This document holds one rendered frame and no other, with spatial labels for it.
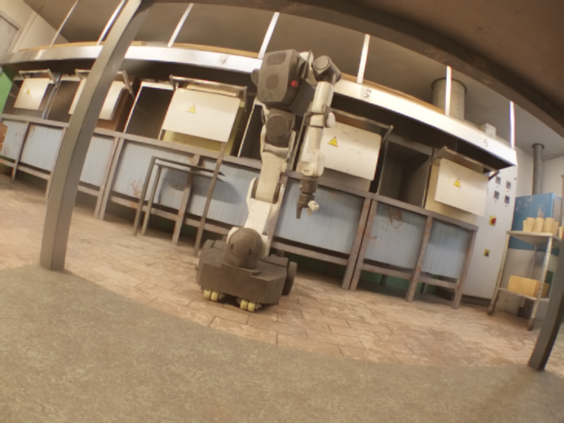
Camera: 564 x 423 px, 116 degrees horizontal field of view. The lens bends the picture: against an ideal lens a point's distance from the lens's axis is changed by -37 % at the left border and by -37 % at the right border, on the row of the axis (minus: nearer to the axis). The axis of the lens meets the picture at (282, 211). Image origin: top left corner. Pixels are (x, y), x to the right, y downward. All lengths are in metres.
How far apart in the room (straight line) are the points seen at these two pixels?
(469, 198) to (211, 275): 2.31
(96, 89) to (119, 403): 0.49
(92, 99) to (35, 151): 3.26
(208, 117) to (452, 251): 2.56
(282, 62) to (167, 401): 1.43
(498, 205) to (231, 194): 3.23
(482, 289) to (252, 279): 3.17
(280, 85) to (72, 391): 1.40
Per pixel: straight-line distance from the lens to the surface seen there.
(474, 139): 2.72
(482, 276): 3.81
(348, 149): 2.30
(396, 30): 0.56
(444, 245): 2.83
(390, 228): 2.53
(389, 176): 3.16
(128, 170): 2.78
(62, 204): 0.55
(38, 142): 3.80
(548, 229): 3.08
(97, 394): 0.29
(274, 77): 1.49
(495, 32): 0.60
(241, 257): 1.17
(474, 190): 2.84
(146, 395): 0.30
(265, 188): 1.60
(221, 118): 2.36
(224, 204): 2.38
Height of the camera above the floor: 0.42
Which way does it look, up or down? 2 degrees up
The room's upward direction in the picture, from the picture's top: 14 degrees clockwise
